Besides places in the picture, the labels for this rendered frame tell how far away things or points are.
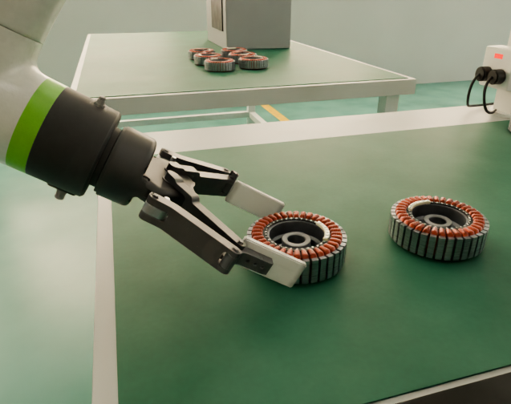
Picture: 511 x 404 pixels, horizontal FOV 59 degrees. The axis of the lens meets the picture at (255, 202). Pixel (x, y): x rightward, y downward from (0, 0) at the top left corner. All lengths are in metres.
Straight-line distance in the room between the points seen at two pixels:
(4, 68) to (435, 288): 0.46
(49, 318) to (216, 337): 1.36
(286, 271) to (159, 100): 0.97
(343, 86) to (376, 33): 3.73
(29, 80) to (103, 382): 0.26
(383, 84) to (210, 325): 1.26
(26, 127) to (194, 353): 0.24
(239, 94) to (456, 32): 4.59
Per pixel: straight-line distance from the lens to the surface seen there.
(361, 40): 5.15
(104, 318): 0.47
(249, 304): 0.46
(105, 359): 0.43
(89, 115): 0.44
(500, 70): 1.19
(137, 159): 0.44
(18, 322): 1.78
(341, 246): 0.50
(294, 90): 1.45
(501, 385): 0.40
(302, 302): 0.47
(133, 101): 1.35
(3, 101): 0.44
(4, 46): 0.45
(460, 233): 0.56
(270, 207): 0.57
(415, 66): 5.57
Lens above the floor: 1.04
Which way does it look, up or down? 26 degrees down
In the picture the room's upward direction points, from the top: straight up
